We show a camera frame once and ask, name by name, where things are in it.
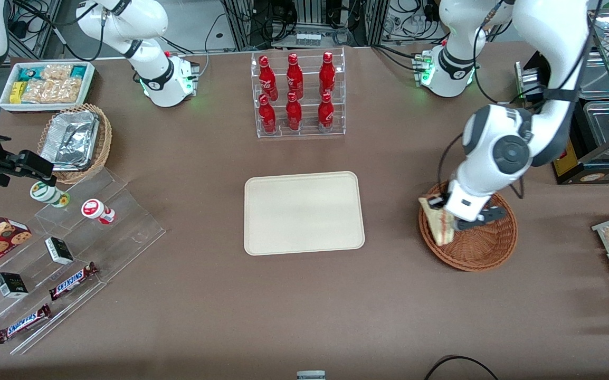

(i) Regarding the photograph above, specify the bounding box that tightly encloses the triangular sandwich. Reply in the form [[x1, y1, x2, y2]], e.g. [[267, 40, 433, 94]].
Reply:
[[419, 196, 456, 247]]

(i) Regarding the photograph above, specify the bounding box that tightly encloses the round brown wicker basket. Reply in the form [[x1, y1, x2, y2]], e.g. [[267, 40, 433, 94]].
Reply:
[[418, 179, 518, 272]]

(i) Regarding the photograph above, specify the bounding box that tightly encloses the oval light wicker basket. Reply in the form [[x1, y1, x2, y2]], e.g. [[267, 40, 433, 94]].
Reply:
[[37, 103, 112, 185]]

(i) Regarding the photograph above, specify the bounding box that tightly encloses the beige plastic tray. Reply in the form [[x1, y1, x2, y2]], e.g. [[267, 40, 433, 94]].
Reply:
[[244, 171, 366, 257]]

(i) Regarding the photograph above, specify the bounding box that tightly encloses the green sunflower yogurt cup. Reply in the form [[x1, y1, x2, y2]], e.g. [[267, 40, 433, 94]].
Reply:
[[30, 180, 71, 208]]

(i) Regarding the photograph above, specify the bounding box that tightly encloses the stack of foil trays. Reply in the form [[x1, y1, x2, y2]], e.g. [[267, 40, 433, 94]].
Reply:
[[40, 110, 100, 172]]

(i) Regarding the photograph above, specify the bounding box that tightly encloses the red strawberry yogurt cup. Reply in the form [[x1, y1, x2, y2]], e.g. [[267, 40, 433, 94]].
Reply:
[[81, 198, 116, 225]]

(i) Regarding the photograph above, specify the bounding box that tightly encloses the clear bag of crackers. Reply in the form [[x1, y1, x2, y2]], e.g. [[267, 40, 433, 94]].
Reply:
[[22, 64, 82, 104]]

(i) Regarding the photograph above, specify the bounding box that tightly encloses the teal snack packet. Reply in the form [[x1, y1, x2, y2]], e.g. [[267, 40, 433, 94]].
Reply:
[[17, 66, 46, 83]]

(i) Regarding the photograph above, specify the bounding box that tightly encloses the small black carton box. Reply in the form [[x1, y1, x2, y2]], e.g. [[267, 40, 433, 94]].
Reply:
[[0, 272, 29, 299], [45, 237, 74, 265]]

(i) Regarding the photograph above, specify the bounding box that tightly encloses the white rectangular snack bin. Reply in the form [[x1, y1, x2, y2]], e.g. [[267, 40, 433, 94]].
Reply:
[[0, 61, 96, 113]]

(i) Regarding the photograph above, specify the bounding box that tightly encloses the clear acrylic stepped display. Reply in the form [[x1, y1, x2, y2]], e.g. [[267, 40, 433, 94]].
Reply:
[[0, 166, 167, 355]]

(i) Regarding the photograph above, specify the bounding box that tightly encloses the Snickers chocolate bar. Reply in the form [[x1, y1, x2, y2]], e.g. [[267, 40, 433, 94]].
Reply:
[[49, 262, 99, 301], [0, 304, 52, 344]]

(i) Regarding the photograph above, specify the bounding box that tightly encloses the red cola bottle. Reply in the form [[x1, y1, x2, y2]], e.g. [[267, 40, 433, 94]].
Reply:
[[286, 92, 303, 131], [286, 53, 304, 100], [258, 94, 278, 134], [258, 55, 279, 101], [318, 92, 335, 131], [319, 51, 336, 97]]

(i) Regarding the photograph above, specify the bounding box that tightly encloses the black ribbed device box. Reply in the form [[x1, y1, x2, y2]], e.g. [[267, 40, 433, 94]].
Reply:
[[515, 64, 548, 102]]

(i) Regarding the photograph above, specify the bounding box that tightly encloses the clear acrylic bottle rack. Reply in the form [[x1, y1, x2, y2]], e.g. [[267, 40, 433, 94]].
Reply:
[[251, 47, 346, 139]]

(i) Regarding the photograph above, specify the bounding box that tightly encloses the black floor cable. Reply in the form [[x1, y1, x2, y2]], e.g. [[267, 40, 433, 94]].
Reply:
[[423, 356, 500, 380]]

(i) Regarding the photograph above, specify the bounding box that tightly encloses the aluminium frame rack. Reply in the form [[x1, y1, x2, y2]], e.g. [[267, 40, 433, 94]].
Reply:
[[220, 0, 389, 51]]

